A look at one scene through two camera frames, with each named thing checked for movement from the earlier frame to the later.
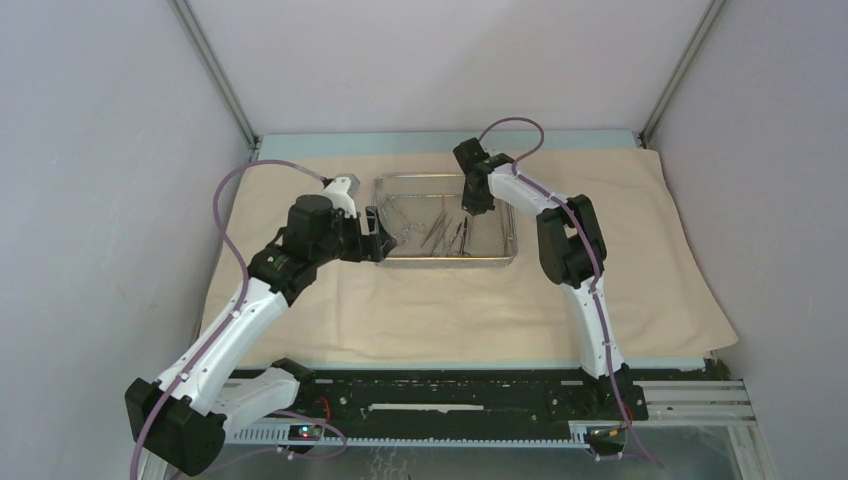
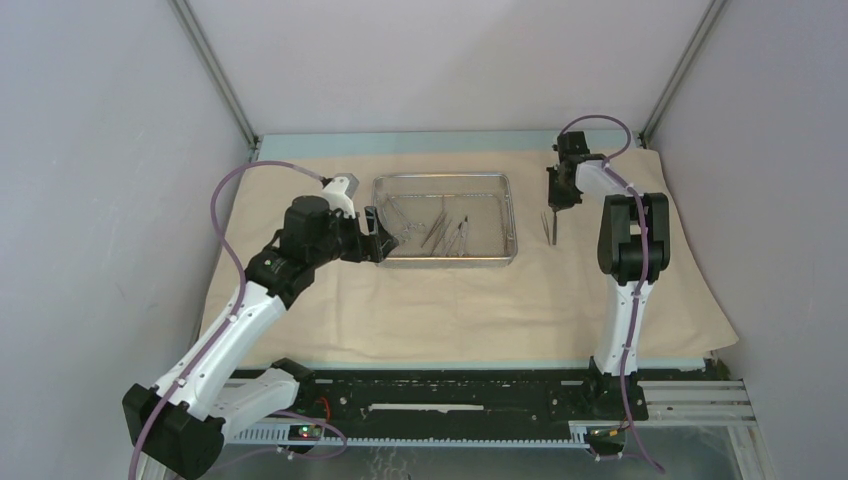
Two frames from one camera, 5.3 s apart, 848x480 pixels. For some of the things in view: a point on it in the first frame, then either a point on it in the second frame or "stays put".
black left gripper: (380, 242) stays put
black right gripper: (475, 207) to (557, 200)
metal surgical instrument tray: (425, 213) stays put
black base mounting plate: (391, 396) stays put
